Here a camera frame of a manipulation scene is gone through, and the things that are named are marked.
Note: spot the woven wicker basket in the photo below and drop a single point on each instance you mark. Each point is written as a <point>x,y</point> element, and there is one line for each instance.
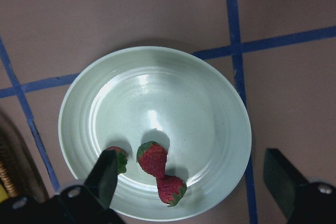
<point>12,157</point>

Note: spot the light green plate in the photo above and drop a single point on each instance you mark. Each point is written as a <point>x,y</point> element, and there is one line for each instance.
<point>159,94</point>

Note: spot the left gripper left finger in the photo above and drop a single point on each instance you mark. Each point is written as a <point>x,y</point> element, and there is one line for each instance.
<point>103,178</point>

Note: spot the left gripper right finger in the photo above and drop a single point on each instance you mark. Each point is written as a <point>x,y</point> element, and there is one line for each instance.
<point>282,179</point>

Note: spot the yellow banana bunch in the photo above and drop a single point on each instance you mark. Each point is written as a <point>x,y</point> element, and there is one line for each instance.
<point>3,193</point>

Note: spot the red strawberry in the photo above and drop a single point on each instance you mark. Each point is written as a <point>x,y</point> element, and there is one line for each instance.
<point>171,189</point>
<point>122,158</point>
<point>152,158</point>

